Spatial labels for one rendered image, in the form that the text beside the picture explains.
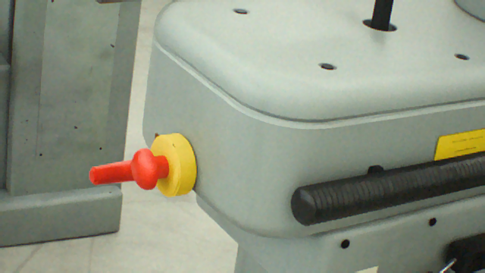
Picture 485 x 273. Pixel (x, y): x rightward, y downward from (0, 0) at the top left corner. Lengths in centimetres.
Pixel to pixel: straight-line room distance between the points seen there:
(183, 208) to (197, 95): 352
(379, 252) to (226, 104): 24
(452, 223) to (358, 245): 14
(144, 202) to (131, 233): 29
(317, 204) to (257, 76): 12
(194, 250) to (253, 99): 331
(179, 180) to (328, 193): 15
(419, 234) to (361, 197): 18
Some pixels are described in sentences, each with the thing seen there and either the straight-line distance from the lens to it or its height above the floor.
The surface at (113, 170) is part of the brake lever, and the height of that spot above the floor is 171.
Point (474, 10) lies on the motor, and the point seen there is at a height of 190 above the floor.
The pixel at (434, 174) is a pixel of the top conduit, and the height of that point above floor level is 180.
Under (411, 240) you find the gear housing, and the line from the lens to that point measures 105.
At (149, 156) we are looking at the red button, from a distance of 94.
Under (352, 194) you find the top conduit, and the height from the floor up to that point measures 180.
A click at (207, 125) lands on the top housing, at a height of 182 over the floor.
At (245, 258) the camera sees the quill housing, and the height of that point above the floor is 160.
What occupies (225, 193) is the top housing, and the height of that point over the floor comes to 177.
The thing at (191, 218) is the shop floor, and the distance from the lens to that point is 438.
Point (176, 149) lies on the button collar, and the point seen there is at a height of 179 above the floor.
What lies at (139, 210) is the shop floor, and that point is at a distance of 439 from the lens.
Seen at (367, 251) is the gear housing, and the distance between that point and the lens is 101.
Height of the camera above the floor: 220
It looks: 25 degrees down
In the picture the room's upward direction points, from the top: 9 degrees clockwise
